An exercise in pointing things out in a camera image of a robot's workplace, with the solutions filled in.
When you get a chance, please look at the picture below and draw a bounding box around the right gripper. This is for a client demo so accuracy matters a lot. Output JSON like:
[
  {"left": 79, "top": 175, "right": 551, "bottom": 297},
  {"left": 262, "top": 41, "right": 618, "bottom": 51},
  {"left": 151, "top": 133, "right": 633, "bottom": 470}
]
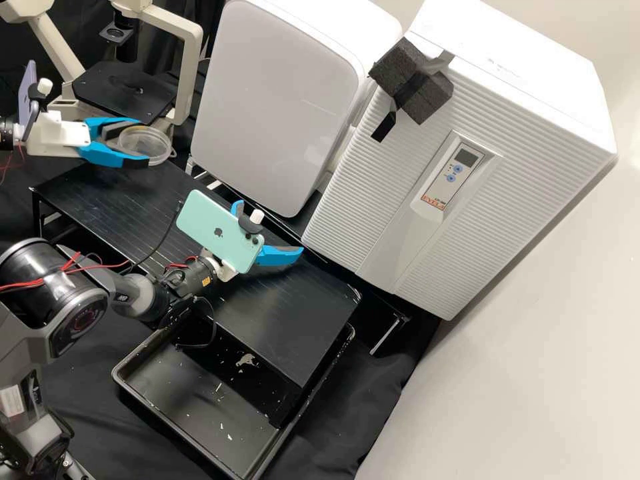
[{"left": 203, "top": 199, "right": 305, "bottom": 281}]

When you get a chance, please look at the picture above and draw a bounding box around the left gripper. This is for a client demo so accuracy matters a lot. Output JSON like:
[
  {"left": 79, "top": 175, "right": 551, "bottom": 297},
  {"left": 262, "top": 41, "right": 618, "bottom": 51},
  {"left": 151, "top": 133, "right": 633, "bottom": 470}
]
[{"left": 25, "top": 111, "right": 151, "bottom": 171}]

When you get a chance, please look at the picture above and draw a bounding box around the petri dish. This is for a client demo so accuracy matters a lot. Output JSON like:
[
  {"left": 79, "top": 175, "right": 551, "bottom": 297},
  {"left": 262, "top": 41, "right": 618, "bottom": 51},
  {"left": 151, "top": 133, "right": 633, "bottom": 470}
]
[{"left": 117, "top": 125, "right": 169, "bottom": 167}]

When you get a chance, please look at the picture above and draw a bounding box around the black platform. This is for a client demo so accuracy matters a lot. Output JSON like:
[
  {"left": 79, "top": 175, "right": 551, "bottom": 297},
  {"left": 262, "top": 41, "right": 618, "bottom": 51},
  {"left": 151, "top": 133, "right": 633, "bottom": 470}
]
[
  {"left": 29, "top": 159, "right": 362, "bottom": 429},
  {"left": 212, "top": 179, "right": 417, "bottom": 359}
]

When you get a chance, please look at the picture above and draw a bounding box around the white box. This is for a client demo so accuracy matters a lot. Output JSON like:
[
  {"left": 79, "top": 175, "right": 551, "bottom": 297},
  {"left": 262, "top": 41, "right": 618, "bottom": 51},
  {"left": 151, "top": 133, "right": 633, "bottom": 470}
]
[{"left": 191, "top": 0, "right": 404, "bottom": 219}]

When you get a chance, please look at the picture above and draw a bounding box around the cream microscope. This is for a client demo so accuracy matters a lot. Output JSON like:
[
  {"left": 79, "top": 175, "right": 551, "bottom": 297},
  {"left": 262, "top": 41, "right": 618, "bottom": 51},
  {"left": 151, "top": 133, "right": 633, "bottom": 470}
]
[{"left": 0, "top": 0, "right": 205, "bottom": 139}]

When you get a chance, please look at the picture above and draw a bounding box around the black tray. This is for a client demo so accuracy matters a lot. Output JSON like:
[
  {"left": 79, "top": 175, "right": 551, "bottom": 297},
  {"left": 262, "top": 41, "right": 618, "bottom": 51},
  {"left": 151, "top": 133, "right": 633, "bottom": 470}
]
[{"left": 111, "top": 322, "right": 357, "bottom": 480}]

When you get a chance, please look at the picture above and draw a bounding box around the incubator door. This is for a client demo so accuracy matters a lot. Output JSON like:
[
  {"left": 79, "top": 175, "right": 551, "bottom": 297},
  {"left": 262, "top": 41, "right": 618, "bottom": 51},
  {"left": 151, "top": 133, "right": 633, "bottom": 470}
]
[{"left": 301, "top": 33, "right": 619, "bottom": 322}]

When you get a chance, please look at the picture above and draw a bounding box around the white incubator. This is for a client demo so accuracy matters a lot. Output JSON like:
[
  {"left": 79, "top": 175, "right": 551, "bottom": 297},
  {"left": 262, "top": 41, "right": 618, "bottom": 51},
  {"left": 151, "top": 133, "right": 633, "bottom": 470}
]
[{"left": 399, "top": 0, "right": 619, "bottom": 166}]

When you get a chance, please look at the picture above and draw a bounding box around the right wrist camera phone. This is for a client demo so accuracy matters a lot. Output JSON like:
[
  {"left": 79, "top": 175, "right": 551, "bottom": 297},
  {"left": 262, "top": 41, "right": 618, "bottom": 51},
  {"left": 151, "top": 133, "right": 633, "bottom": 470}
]
[{"left": 178, "top": 189, "right": 267, "bottom": 275}]

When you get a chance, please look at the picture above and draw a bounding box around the wrist camera phone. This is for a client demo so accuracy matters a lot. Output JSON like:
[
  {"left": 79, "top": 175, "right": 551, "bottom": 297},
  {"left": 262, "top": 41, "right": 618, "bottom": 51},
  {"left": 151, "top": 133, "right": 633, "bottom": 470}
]
[
  {"left": 16, "top": 59, "right": 65, "bottom": 132},
  {"left": 178, "top": 189, "right": 267, "bottom": 275}
]

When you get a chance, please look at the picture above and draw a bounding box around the left wrist camera phone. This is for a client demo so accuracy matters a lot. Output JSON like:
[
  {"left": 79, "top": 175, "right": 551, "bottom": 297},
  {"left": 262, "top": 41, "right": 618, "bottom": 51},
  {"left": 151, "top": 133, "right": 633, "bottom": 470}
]
[{"left": 16, "top": 59, "right": 65, "bottom": 132}]

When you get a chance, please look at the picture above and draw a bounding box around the black cable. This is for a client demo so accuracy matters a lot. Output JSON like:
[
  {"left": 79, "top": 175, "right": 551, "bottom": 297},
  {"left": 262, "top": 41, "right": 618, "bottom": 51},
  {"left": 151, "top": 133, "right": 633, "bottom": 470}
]
[
  {"left": 159, "top": 295, "right": 217, "bottom": 351},
  {"left": 119, "top": 199, "right": 187, "bottom": 276}
]

